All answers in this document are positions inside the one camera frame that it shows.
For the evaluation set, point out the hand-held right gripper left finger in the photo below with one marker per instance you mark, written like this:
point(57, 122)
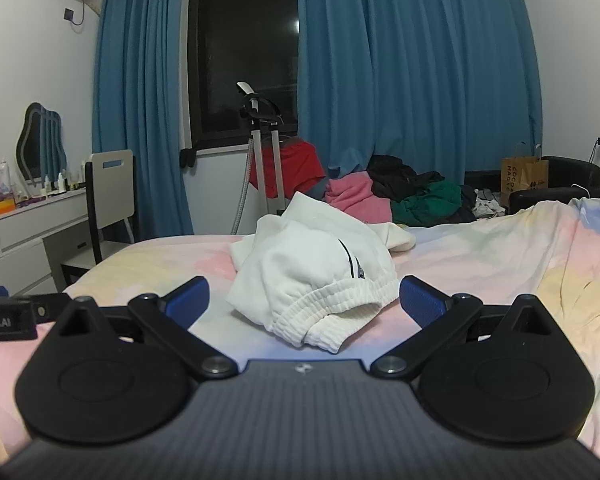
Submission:
point(187, 300)

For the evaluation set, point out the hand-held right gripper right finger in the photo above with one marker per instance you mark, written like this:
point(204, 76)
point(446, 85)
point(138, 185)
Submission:
point(422, 302)

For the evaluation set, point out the white pants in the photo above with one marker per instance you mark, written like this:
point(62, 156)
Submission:
point(310, 270)

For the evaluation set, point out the white vanity desk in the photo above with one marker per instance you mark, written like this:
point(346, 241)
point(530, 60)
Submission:
point(15, 240)

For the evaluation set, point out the pastel bed duvet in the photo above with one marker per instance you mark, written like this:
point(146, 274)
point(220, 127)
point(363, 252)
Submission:
point(505, 270)

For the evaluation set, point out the tall white bottle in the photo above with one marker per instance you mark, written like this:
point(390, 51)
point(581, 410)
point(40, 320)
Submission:
point(3, 180)

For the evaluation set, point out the small cosmetic bottle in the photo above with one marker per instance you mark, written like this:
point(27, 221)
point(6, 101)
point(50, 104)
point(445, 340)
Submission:
point(61, 183)
point(47, 186)

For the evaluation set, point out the patterned white cloth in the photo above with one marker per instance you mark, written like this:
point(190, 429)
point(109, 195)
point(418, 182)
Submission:
point(490, 204)

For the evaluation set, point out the pink cloth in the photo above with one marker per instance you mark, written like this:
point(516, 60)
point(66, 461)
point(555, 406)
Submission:
point(355, 197)

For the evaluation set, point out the black cloth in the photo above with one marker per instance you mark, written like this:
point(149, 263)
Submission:
point(395, 175)

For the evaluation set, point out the beige chair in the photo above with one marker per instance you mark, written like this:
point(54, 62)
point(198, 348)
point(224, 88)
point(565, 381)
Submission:
point(111, 185)

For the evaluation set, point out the garment steamer stand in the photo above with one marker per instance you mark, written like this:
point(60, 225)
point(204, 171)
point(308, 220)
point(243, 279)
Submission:
point(267, 160)

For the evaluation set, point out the brown paper bag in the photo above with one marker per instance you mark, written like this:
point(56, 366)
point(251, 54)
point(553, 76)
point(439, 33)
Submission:
point(525, 172)

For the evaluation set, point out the red cloth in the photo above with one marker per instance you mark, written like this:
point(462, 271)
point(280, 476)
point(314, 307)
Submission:
point(300, 165)

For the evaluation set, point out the black sofa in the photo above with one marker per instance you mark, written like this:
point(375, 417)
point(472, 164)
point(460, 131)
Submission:
point(570, 172)

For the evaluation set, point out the narrow blue curtain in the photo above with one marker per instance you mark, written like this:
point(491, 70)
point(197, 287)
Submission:
point(140, 100)

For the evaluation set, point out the wide blue curtain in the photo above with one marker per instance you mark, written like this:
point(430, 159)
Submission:
point(420, 70)

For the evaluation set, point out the dark window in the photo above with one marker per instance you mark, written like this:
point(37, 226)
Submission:
point(240, 40)

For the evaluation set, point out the wavy frame mirror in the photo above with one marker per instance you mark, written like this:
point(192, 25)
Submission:
point(40, 142)

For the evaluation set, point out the black wall plug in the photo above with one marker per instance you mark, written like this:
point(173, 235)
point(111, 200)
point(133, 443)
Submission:
point(70, 14)

